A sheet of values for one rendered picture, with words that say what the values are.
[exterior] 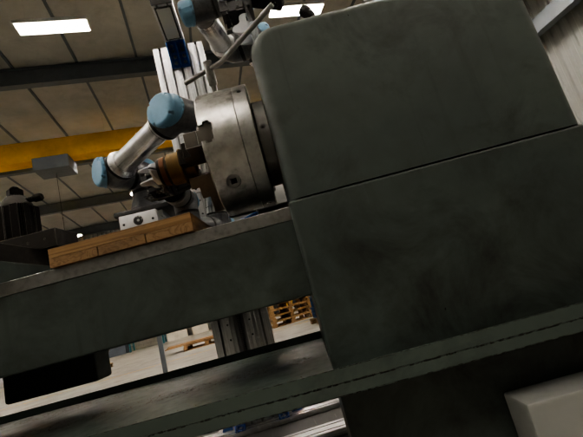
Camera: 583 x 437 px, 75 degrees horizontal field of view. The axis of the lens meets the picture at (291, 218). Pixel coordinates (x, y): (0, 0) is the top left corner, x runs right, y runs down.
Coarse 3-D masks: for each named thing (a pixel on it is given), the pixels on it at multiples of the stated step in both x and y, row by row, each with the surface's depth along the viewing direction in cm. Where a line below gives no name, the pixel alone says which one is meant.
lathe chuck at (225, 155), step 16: (208, 96) 89; (224, 96) 87; (208, 112) 85; (224, 112) 84; (224, 128) 83; (208, 144) 83; (224, 144) 83; (240, 144) 83; (208, 160) 83; (224, 160) 83; (240, 160) 84; (224, 176) 85; (240, 176) 85; (224, 192) 87; (240, 192) 88; (256, 192) 89; (240, 208) 93; (256, 208) 96
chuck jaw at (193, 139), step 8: (200, 128) 84; (208, 128) 84; (184, 136) 85; (192, 136) 85; (200, 136) 84; (208, 136) 84; (184, 144) 90; (192, 144) 85; (200, 144) 85; (184, 152) 89; (192, 152) 87; (200, 152) 88; (184, 160) 92; (192, 160) 92; (200, 160) 93
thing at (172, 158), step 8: (176, 152) 95; (160, 160) 95; (168, 160) 94; (176, 160) 94; (160, 168) 94; (168, 168) 94; (176, 168) 94; (184, 168) 95; (192, 168) 96; (160, 176) 95; (168, 176) 95; (176, 176) 95; (184, 176) 95; (192, 176) 98; (168, 184) 97; (176, 184) 97
